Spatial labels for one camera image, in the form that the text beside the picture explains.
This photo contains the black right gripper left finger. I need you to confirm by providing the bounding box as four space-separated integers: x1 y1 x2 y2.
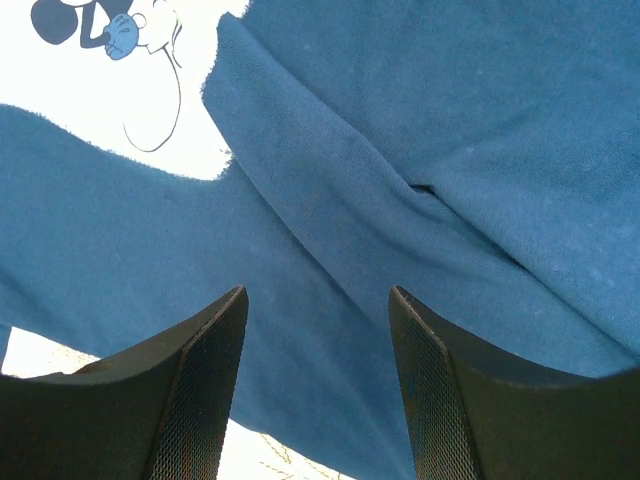
1 287 249 479

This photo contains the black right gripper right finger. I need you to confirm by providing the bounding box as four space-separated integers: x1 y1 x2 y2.
389 287 639 480

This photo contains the floral patterned table mat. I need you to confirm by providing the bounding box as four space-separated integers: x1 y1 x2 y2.
2 328 349 480

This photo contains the blue Mickey print t-shirt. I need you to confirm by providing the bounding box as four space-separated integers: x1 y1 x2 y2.
1 1 639 479

